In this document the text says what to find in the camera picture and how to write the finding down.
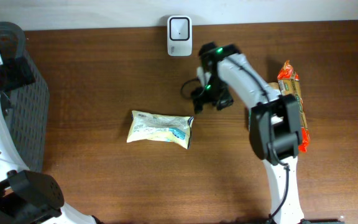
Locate white snack bag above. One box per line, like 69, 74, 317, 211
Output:
127, 110, 194, 149

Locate orange spaghetti packet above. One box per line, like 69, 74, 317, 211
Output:
269, 60, 310, 152

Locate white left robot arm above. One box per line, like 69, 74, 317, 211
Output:
0, 22, 98, 223

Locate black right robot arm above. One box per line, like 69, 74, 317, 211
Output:
191, 42, 305, 223

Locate white barcode scanner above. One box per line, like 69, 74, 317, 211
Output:
167, 15, 193, 57

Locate dark grey plastic basket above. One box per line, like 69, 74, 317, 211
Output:
0, 22, 50, 172

